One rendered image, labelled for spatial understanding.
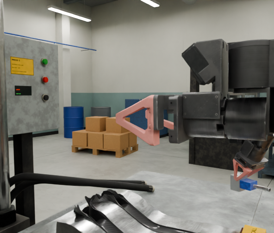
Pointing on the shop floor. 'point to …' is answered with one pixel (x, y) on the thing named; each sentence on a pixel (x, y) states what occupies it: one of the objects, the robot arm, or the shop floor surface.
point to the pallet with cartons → (104, 137)
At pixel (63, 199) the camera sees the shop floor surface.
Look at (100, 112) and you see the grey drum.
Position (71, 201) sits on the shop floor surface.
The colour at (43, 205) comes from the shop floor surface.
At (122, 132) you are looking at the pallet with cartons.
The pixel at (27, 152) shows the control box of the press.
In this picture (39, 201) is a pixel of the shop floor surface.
